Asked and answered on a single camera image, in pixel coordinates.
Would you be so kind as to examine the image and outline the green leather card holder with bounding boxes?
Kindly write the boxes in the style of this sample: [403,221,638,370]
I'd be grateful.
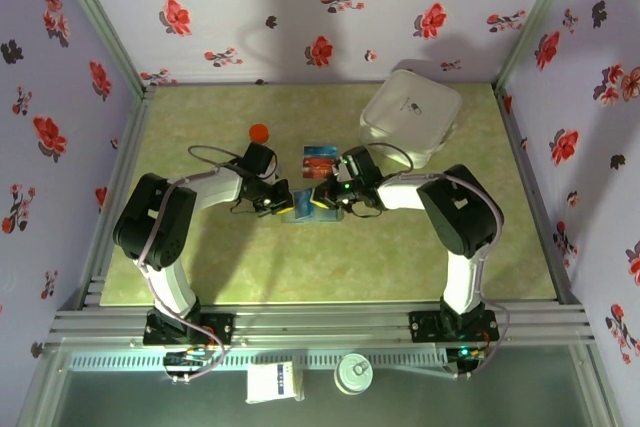
[280,190,345,225]

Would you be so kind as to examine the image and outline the clear acrylic card stand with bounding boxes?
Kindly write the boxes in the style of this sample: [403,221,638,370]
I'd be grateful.
[299,139,340,182]

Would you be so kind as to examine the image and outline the white lidded storage box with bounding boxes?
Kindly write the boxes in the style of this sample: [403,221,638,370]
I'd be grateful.
[357,69,464,171]

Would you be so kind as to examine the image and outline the silver tin can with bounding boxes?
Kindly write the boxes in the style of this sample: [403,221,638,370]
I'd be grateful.
[333,352,375,396]

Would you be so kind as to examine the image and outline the white paper box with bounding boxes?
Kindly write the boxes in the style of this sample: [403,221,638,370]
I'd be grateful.
[244,360,306,404]

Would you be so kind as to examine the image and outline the small circuit board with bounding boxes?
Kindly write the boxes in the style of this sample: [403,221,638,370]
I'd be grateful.
[163,346,214,383]
[447,344,489,381]

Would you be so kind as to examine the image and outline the thin black right gripper wire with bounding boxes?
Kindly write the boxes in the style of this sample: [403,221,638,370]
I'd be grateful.
[347,201,384,221]

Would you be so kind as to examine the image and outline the thin black gripper wire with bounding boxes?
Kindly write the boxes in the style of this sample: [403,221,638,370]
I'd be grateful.
[347,201,384,221]
[228,199,264,217]

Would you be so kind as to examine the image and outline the thin black left gripper wire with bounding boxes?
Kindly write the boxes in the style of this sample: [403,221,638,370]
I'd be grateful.
[228,199,264,217]

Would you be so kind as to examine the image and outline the lilac left arm cable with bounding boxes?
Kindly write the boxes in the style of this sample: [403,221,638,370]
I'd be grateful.
[134,145,246,383]

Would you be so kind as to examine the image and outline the lilac arm cable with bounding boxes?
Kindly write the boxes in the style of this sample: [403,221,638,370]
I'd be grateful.
[134,145,246,383]
[362,141,512,379]

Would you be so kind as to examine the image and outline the long aluminium frame rail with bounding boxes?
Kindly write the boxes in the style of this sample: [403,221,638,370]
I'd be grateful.
[43,299,597,348]

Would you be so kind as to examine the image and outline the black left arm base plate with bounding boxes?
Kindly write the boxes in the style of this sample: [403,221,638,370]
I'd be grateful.
[143,311,235,347]

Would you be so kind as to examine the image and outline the aluminium side frame rail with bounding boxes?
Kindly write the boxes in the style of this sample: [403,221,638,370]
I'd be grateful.
[58,85,157,311]
[492,81,586,306]

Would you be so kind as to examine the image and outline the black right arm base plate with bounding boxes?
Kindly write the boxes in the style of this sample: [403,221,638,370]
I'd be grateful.
[408,310,499,346]

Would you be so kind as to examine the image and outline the lilac right arm cable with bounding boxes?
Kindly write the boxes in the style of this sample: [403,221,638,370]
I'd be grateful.
[362,141,512,379]

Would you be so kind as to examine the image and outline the white slotted cable duct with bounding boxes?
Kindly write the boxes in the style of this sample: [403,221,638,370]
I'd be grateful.
[69,350,451,371]

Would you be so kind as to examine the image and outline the aluminium corner post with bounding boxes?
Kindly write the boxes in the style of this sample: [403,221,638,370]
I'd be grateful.
[47,0,151,93]
[494,0,586,88]

